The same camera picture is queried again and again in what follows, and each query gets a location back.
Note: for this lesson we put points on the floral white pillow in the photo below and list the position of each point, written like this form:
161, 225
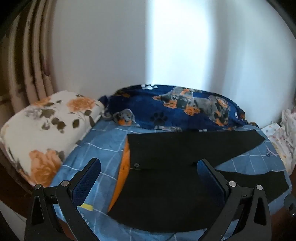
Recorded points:
46, 129

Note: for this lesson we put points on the beige patterned curtain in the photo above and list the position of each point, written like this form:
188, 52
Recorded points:
34, 58

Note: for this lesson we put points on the dark blue dog print blanket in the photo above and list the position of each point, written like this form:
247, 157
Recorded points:
143, 104

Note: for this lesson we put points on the blue checked bed sheet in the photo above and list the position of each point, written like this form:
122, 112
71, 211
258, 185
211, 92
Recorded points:
101, 143

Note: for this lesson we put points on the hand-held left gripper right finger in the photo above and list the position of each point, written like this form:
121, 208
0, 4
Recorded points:
208, 178

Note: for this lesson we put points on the dark wooden bed frame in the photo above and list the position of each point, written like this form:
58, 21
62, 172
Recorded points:
11, 185

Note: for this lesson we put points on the white patterned crumpled cloth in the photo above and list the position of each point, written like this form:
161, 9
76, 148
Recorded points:
284, 139

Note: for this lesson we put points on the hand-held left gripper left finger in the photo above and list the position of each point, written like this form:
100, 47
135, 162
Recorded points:
89, 176

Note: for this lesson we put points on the black pants with orange lining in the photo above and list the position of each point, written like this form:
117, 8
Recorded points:
161, 150

